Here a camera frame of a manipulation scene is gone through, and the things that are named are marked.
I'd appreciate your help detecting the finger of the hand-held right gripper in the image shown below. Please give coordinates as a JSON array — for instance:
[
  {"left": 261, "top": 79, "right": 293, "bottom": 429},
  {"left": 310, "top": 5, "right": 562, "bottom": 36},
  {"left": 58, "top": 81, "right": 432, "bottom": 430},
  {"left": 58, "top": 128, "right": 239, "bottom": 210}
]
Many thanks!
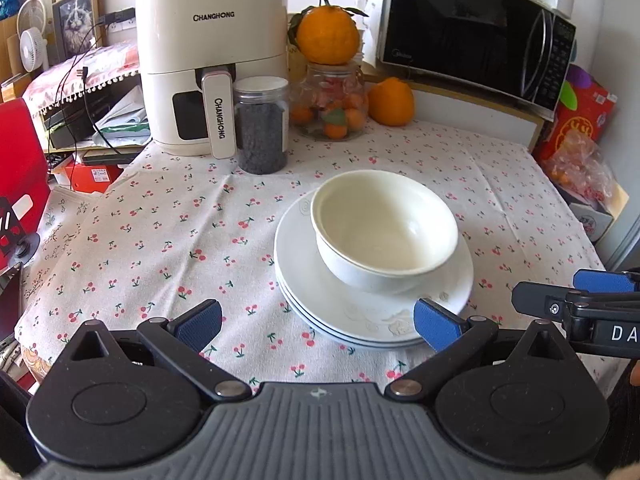
[
  {"left": 572, "top": 268, "right": 640, "bottom": 295},
  {"left": 511, "top": 281, "right": 598, "bottom": 322}
]

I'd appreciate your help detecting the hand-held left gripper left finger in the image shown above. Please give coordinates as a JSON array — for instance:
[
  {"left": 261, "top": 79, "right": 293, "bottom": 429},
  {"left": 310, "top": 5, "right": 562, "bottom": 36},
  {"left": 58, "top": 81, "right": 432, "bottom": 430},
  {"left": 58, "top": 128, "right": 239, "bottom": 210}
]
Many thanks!
[{"left": 67, "top": 299, "right": 253, "bottom": 402}]

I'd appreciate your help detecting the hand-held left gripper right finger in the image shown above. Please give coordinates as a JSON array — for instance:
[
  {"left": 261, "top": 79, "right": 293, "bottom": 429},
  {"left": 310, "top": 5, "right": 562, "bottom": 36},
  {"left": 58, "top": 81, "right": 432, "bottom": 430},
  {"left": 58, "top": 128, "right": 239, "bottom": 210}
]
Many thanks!
[{"left": 384, "top": 297, "right": 576, "bottom": 402}]

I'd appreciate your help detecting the blue patterned plate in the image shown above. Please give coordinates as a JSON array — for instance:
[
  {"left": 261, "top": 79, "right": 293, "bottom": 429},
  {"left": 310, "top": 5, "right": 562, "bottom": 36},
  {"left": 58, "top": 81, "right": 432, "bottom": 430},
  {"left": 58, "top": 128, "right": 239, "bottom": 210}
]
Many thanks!
[
  {"left": 280, "top": 280, "right": 451, "bottom": 350},
  {"left": 276, "top": 260, "right": 466, "bottom": 346}
]

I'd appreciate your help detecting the white plate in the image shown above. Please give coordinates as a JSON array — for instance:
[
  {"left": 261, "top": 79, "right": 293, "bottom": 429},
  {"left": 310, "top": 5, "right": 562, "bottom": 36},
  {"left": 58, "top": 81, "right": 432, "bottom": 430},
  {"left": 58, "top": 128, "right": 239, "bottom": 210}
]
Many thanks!
[{"left": 274, "top": 190, "right": 475, "bottom": 342}]

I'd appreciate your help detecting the dark cardboard carton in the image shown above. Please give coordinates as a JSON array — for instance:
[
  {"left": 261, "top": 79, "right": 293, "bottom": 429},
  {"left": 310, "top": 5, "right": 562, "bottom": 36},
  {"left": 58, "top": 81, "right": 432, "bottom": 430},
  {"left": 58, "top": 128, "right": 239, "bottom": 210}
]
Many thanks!
[{"left": 557, "top": 180, "right": 631, "bottom": 241}]

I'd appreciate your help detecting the cherry print tablecloth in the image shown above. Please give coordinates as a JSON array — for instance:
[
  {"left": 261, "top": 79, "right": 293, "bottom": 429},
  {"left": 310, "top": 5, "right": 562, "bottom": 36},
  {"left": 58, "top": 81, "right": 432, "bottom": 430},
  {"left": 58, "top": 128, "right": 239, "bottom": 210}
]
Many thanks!
[{"left": 14, "top": 120, "right": 608, "bottom": 401}]

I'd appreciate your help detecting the clear plastic bag of fruit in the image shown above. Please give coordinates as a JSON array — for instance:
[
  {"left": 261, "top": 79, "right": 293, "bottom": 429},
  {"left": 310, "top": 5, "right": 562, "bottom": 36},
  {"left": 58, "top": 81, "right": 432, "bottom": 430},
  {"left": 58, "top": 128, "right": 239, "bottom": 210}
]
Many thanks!
[{"left": 542, "top": 130, "right": 616, "bottom": 201}]

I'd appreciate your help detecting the red cardboard box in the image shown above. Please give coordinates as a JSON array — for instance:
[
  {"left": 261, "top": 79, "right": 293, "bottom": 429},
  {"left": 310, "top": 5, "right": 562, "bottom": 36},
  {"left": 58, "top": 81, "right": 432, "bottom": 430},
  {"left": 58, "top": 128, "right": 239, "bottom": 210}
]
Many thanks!
[{"left": 532, "top": 77, "right": 611, "bottom": 161}]

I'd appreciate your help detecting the small red box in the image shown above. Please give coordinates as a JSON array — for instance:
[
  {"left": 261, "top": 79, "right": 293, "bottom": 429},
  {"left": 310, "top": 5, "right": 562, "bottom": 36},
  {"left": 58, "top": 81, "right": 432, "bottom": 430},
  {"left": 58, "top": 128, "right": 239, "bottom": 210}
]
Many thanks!
[{"left": 64, "top": 162, "right": 125, "bottom": 195}]

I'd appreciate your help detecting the plastic jar of dark grains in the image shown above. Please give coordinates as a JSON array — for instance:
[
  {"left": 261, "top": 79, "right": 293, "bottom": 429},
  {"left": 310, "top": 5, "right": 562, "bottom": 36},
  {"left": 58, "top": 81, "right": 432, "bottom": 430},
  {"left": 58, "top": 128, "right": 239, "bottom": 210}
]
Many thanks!
[{"left": 232, "top": 76, "right": 291, "bottom": 176}]

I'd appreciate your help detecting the black stand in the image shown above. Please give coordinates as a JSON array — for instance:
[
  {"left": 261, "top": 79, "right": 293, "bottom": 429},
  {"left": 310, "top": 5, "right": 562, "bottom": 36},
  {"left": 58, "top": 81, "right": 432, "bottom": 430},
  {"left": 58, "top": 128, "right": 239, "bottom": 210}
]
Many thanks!
[{"left": 0, "top": 195, "right": 43, "bottom": 261}]

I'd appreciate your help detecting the pile of papers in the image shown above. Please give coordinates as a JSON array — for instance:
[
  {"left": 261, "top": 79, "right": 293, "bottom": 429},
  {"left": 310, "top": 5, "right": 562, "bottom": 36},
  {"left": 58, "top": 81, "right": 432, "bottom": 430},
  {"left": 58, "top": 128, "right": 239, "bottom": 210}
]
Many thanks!
[{"left": 92, "top": 85, "right": 152, "bottom": 148}]

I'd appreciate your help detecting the red chair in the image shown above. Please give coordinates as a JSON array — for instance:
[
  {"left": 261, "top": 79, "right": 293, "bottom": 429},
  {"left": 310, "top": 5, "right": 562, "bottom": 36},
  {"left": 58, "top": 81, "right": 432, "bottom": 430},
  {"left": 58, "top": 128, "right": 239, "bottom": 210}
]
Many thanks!
[{"left": 0, "top": 97, "right": 52, "bottom": 261}]

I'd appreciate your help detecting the glass jar of small oranges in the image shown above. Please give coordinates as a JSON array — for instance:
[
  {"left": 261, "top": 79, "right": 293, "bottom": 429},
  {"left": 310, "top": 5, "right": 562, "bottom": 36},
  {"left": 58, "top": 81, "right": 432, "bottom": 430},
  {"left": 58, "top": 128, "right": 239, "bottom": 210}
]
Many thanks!
[{"left": 290, "top": 60, "right": 370, "bottom": 142}]

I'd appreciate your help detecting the black device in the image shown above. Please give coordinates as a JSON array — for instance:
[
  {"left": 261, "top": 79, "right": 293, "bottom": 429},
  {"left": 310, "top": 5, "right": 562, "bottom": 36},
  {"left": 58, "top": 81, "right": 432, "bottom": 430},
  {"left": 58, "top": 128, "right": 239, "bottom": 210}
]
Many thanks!
[{"left": 40, "top": 82, "right": 148, "bottom": 150}]

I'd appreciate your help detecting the cream air fryer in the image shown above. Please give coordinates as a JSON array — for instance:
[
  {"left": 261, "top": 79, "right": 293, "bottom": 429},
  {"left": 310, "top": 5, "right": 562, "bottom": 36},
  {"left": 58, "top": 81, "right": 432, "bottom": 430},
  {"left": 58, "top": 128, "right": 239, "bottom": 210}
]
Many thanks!
[{"left": 135, "top": 0, "right": 290, "bottom": 160}]

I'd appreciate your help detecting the lace trimmed cloth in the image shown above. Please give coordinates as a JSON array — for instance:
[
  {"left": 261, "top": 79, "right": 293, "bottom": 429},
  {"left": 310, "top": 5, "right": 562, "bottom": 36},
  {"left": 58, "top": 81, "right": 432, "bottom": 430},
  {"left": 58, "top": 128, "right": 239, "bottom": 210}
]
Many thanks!
[{"left": 22, "top": 42, "right": 143, "bottom": 111}]

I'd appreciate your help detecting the black microwave oven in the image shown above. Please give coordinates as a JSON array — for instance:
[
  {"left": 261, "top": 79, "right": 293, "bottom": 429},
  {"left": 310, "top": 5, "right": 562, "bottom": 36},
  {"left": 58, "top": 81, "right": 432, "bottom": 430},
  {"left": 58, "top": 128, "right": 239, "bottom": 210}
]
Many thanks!
[{"left": 376, "top": 0, "right": 586, "bottom": 111}]

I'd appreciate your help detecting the large orange with leaves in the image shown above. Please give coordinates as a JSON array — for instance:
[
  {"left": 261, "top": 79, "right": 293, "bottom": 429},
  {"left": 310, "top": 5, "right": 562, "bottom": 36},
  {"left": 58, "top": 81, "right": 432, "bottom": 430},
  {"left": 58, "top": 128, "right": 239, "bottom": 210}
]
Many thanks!
[{"left": 287, "top": 0, "right": 370, "bottom": 66}]

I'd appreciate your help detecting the small white fan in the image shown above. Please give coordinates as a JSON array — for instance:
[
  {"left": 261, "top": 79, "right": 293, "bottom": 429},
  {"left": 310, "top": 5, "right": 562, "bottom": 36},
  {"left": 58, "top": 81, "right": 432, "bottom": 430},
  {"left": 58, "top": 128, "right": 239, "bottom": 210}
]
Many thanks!
[{"left": 20, "top": 29, "right": 47, "bottom": 73}]

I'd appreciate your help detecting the framed cat picture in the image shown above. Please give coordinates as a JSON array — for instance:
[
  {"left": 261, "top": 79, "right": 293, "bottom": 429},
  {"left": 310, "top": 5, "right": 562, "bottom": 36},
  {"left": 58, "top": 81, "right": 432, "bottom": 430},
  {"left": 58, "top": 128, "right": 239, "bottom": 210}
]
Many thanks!
[{"left": 51, "top": 0, "right": 105, "bottom": 63}]

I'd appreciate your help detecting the large white fan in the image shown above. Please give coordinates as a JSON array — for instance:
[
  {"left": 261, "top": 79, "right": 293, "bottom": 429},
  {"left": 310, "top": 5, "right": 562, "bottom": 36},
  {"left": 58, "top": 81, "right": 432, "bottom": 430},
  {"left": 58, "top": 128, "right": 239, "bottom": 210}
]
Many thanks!
[{"left": 16, "top": 0, "right": 51, "bottom": 36}]

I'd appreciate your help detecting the black power cable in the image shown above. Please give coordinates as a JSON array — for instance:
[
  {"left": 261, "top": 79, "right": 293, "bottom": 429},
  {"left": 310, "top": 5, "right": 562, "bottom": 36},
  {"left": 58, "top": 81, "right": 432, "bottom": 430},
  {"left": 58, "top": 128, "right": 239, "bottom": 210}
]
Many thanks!
[{"left": 47, "top": 7, "right": 136, "bottom": 153}]

